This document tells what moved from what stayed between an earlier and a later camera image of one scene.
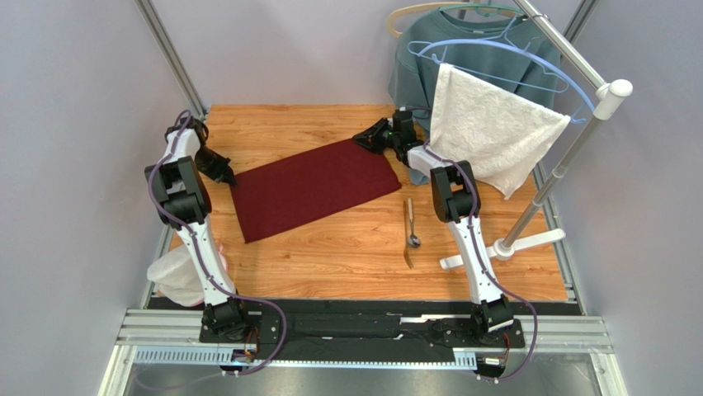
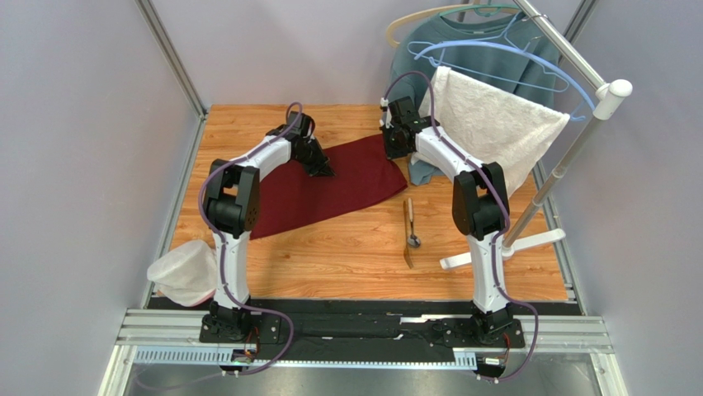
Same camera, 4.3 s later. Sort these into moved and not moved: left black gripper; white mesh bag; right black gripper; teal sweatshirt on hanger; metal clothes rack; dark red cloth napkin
Moved: left black gripper; right black gripper
Not moved: white mesh bag; metal clothes rack; teal sweatshirt on hanger; dark red cloth napkin
